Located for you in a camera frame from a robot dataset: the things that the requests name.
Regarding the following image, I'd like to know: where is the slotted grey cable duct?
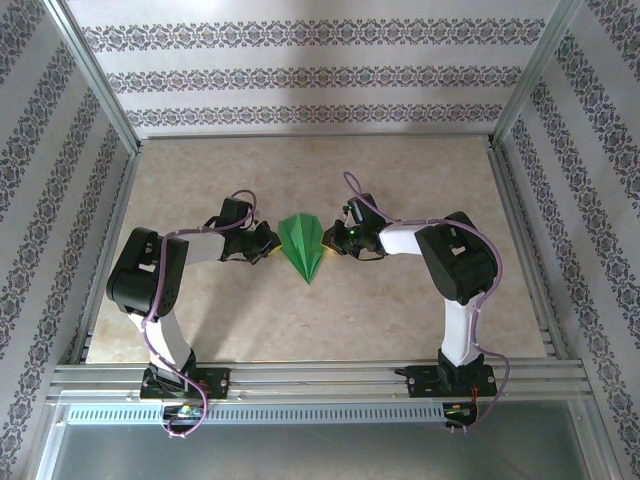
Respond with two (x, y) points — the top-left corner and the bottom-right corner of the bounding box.
(64, 403), (481, 426)

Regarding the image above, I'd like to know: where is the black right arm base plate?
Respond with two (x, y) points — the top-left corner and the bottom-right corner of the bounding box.
(394, 362), (500, 400)

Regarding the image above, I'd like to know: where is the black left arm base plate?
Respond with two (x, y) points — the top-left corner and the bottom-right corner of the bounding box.
(139, 367), (232, 401)

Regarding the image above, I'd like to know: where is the aluminium mounting rail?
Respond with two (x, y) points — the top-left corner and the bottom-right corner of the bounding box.
(47, 363), (591, 401)

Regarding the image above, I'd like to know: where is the green paper sheet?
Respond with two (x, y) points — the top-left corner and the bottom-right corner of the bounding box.
(277, 212), (329, 286)

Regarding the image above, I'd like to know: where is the aluminium back rail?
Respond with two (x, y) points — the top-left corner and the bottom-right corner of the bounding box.
(137, 132), (496, 144)

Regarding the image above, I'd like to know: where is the small circuit board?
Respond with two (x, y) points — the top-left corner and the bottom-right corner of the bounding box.
(442, 402), (479, 421)
(162, 404), (206, 421)

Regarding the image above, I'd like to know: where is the grey metal sheet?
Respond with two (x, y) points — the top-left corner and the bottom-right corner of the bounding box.
(34, 419), (611, 480)

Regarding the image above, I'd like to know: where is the aluminium frame post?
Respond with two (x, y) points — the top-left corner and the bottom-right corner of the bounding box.
(42, 0), (142, 157)
(488, 0), (585, 150)

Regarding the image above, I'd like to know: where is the aluminium side rail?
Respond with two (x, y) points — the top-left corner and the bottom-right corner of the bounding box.
(67, 149), (144, 365)
(487, 144), (571, 361)

